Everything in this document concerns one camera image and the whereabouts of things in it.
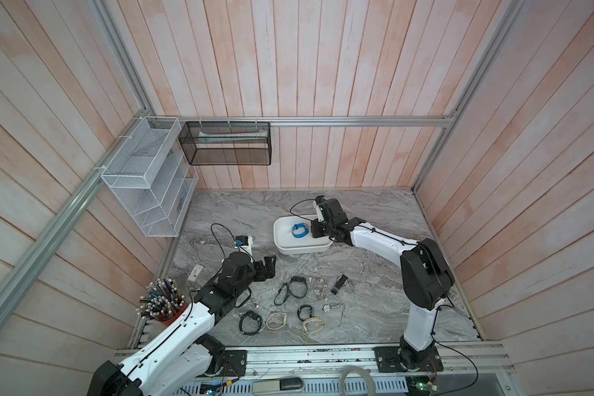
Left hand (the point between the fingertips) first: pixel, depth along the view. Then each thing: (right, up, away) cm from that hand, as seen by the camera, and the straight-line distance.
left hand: (264, 261), depth 81 cm
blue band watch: (+13, +7, +21) cm, 25 cm away
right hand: (+18, +12, +14) cm, 26 cm away
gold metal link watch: (+20, -11, +7) cm, 24 cm away
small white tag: (-27, -6, +10) cm, 30 cm away
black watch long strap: (+11, -7, +5) cm, 14 cm away
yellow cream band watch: (+16, -22, 0) cm, 27 cm away
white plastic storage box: (+7, +4, +21) cm, 22 cm away
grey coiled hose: (+28, -29, -11) cm, 42 cm away
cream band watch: (+4, -20, 0) cm, 20 cm away
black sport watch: (-3, -17, -3) cm, 18 cm away
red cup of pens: (-28, -8, -13) cm, 32 cm away
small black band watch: (+14, -18, +2) cm, 23 cm away
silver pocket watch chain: (+21, -16, +3) cm, 27 cm away
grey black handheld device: (+7, -33, -13) cm, 36 cm away
